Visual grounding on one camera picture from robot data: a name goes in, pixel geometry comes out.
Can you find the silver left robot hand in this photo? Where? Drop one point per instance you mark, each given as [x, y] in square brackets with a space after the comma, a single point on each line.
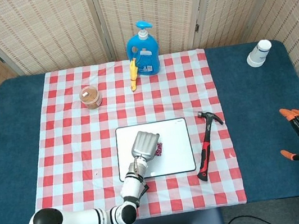
[143, 147]

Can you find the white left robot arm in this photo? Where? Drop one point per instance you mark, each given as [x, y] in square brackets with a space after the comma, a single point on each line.
[78, 220]

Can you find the white square board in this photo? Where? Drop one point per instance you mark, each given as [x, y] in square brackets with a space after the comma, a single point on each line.
[175, 147]

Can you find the red and white checkered cloth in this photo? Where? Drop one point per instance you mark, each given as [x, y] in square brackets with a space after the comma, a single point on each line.
[81, 145]

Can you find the red and black claw hammer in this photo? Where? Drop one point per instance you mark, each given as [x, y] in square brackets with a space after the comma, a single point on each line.
[206, 148]

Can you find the dark blue table cover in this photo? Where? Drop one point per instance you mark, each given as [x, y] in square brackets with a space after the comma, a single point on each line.
[258, 117]

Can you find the yellow rubber chicken toy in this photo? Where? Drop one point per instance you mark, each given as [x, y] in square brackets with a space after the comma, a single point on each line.
[133, 74]

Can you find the blue detergent bottle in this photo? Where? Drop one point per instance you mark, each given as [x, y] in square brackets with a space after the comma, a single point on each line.
[145, 58]

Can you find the stack of white paper cups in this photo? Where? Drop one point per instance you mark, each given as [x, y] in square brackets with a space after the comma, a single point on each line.
[259, 53]

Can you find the woven bamboo folding screen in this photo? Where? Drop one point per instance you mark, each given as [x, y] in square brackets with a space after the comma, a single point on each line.
[48, 28]

